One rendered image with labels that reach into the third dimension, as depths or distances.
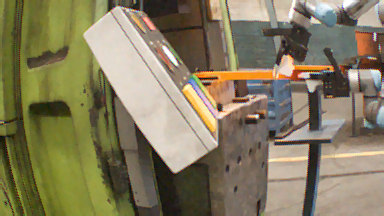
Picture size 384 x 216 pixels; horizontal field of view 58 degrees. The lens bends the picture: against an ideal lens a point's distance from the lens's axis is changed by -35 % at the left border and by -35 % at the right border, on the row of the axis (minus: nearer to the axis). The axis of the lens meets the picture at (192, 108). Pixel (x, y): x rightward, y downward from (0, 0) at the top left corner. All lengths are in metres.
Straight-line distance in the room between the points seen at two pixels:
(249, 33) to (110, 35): 9.00
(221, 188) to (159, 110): 0.65
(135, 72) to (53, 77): 0.59
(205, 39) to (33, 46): 0.72
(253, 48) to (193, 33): 7.97
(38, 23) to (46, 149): 0.46
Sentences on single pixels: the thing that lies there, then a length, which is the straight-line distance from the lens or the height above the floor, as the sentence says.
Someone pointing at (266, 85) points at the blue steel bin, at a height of 0.57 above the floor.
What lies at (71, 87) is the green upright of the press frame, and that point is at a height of 1.04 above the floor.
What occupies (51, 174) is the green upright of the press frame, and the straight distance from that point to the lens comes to 1.51.
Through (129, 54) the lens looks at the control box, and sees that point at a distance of 0.75.
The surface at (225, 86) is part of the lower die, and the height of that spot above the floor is 0.97.
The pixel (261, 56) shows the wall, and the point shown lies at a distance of 9.65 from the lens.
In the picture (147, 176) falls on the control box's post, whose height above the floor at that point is 0.87.
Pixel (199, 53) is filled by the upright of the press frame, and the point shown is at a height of 1.06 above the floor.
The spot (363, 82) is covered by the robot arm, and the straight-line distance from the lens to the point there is 1.31.
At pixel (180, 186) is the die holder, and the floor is 0.70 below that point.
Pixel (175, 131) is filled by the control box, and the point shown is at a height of 0.99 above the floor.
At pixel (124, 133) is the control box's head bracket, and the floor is 0.96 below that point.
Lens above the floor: 1.12
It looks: 8 degrees down
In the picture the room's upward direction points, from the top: 6 degrees counter-clockwise
